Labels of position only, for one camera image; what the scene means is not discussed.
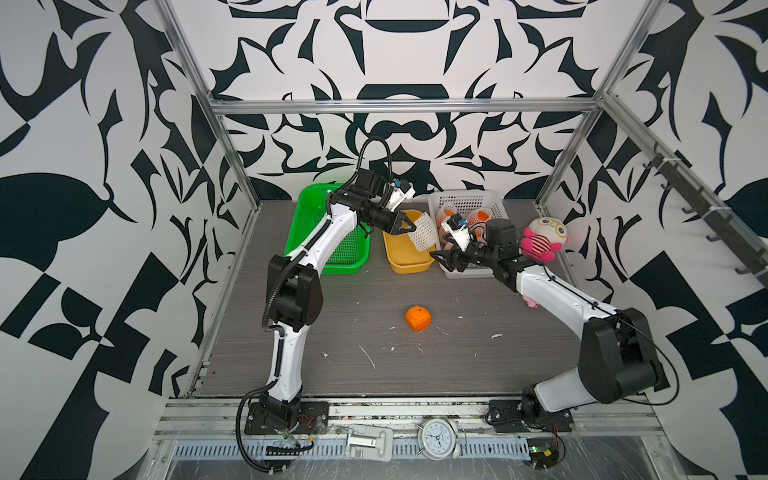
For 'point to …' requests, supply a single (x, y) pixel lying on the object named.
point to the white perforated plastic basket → (466, 201)
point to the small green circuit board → (543, 453)
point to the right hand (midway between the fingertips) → (438, 239)
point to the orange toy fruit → (418, 318)
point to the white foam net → (424, 236)
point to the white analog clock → (437, 439)
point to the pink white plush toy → (543, 238)
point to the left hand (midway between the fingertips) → (409, 223)
